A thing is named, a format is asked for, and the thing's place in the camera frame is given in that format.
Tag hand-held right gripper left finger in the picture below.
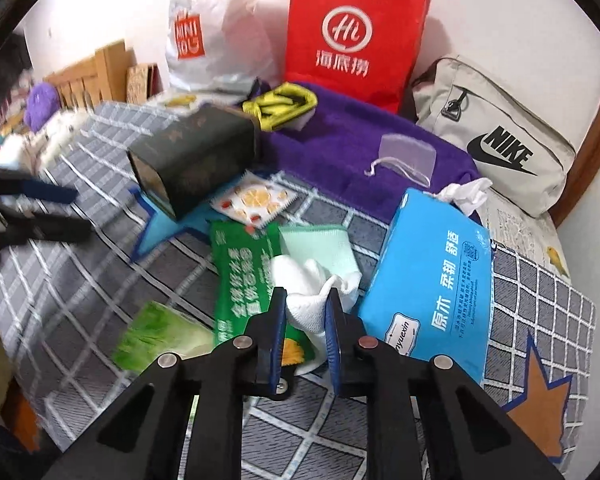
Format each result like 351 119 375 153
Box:
42 287 291 480

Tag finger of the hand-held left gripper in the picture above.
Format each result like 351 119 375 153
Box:
0 169 78 205
5 214 92 247

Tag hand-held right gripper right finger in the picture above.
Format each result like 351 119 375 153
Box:
325 287 563 480

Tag dark green packet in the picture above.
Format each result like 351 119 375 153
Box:
209 220 316 366

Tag mint green cloth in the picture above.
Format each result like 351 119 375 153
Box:
279 225 362 286

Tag light green wipes pack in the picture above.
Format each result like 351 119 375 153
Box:
111 301 216 373

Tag blue tissue pack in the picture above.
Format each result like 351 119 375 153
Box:
357 177 495 386

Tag orange print sachet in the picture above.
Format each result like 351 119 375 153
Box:
210 172 297 226

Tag dark green tin box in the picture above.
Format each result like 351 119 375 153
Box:
126 105 262 221

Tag frosted transparent pouch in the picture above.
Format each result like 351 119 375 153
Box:
364 132 438 187

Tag yellow mesh bag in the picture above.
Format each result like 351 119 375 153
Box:
242 85 317 132

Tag white dotted pillow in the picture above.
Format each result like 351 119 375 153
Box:
0 112 88 171

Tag purple fluffy cloth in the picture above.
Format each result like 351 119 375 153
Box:
24 82 63 128

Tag brown patterned box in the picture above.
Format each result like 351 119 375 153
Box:
126 62 168 103

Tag purple towel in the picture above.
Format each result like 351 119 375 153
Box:
257 81 483 221

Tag white plastic shopping bag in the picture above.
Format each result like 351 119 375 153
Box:
165 0 281 93

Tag grey belt bag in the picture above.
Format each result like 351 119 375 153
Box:
411 56 577 218

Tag red paper bag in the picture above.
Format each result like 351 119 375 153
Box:
284 0 431 115

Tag wooden door frame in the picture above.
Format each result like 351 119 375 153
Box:
550 55 600 226

